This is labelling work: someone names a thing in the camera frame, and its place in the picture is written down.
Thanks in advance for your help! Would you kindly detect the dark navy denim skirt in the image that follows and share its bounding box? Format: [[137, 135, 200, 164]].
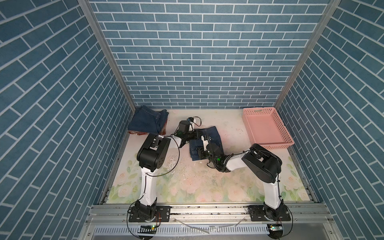
[[189, 127, 224, 161]]

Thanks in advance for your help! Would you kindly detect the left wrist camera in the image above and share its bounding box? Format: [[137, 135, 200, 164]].
[[178, 116, 202, 133]]

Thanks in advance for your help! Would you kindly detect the green circuit board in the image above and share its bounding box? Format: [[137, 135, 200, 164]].
[[137, 225, 158, 236], [267, 224, 284, 240]]

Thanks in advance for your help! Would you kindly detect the pink plastic basket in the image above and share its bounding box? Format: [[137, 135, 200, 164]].
[[243, 107, 295, 150]]

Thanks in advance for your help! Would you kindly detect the blue denim skirt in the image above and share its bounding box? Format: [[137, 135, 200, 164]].
[[128, 106, 169, 134]]

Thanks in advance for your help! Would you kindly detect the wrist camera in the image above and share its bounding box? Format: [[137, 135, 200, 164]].
[[178, 116, 202, 133], [201, 135, 210, 151]]

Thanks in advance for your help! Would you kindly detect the right green circuit board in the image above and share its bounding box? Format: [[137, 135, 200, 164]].
[[267, 224, 284, 240]]

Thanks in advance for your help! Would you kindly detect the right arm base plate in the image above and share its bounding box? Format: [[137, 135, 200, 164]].
[[247, 204, 292, 222]]

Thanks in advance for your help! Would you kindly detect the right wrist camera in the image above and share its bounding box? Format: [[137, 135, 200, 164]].
[[201, 135, 210, 151]]

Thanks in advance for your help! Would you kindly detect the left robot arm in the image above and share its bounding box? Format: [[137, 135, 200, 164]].
[[135, 129, 204, 219]]

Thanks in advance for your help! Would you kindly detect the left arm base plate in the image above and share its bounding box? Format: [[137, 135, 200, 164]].
[[128, 204, 171, 223]]

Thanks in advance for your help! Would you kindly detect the red plaid skirt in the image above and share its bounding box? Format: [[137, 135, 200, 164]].
[[128, 125, 168, 138]]

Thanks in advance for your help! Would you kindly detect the aluminium mounting rail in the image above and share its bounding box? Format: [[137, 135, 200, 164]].
[[86, 202, 334, 226]]

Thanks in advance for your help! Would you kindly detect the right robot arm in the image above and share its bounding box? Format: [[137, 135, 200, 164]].
[[197, 143, 285, 221]]

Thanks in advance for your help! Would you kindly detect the left green circuit board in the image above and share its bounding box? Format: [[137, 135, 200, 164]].
[[137, 225, 158, 236]]

